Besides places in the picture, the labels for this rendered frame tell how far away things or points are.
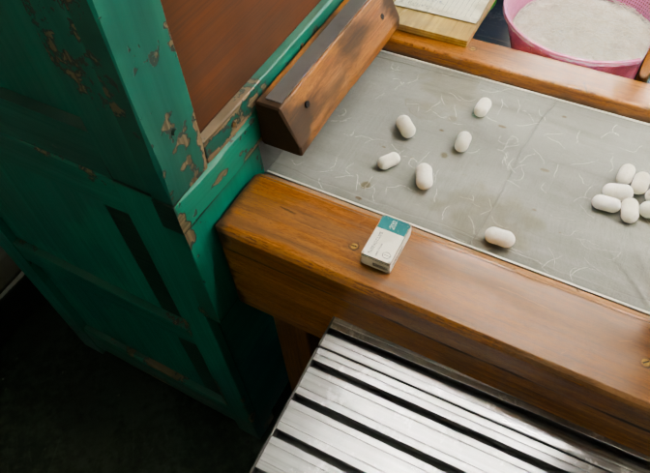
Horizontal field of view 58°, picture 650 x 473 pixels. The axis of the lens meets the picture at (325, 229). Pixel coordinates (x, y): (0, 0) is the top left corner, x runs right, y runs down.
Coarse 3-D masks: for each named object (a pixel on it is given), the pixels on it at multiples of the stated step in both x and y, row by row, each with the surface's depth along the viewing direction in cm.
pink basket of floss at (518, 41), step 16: (512, 0) 96; (528, 0) 99; (608, 0) 99; (624, 0) 98; (640, 0) 96; (512, 16) 97; (512, 32) 91; (528, 48) 88; (544, 48) 85; (576, 64) 84; (592, 64) 83; (608, 64) 82; (624, 64) 82
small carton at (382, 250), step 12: (384, 216) 66; (384, 228) 65; (396, 228) 65; (408, 228) 65; (372, 240) 64; (384, 240) 64; (396, 240) 64; (372, 252) 63; (384, 252) 63; (396, 252) 63; (372, 264) 64; (384, 264) 62
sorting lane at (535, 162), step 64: (384, 64) 89; (384, 128) 81; (448, 128) 80; (512, 128) 80; (576, 128) 79; (640, 128) 78; (384, 192) 74; (448, 192) 73; (512, 192) 73; (576, 192) 72; (512, 256) 67; (576, 256) 67; (640, 256) 66
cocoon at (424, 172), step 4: (420, 164) 74; (424, 164) 73; (428, 164) 74; (416, 168) 74; (420, 168) 73; (424, 168) 73; (428, 168) 73; (416, 172) 74; (420, 172) 73; (424, 172) 73; (428, 172) 73; (416, 176) 73; (420, 176) 73; (424, 176) 72; (428, 176) 72; (416, 180) 73; (420, 180) 72; (424, 180) 72; (428, 180) 72; (432, 180) 73; (416, 184) 73; (420, 184) 72; (424, 184) 72; (428, 184) 72; (420, 188) 73; (424, 188) 73; (428, 188) 73
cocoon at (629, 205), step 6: (630, 198) 69; (624, 204) 69; (630, 204) 68; (636, 204) 69; (624, 210) 68; (630, 210) 68; (636, 210) 68; (624, 216) 68; (630, 216) 68; (636, 216) 68; (630, 222) 68
